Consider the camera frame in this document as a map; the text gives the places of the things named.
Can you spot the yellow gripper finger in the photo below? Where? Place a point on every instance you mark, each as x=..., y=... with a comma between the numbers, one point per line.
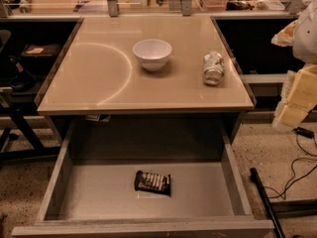
x=285, y=37
x=298, y=98

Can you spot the black rxbar chocolate wrapper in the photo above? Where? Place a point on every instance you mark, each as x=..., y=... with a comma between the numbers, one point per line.
x=151, y=182

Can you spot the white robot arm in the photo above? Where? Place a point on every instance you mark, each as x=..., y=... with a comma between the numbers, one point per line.
x=305, y=39

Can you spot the beige counter cabinet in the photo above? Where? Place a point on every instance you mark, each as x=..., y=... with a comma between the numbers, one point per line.
x=100, y=74

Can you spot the open grey top drawer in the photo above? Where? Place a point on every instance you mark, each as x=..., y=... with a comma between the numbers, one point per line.
x=91, y=192

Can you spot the black power adapter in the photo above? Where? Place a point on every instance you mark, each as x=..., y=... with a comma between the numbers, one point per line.
x=304, y=132

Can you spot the crushed clear plastic bottle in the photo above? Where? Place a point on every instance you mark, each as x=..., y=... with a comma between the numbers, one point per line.
x=213, y=68

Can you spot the black metal stand leg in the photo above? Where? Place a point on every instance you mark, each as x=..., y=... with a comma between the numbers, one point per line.
x=277, y=210

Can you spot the white ceramic bowl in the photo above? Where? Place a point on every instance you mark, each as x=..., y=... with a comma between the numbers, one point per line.
x=152, y=54

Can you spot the black box with label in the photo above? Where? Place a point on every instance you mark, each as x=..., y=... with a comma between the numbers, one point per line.
x=41, y=52

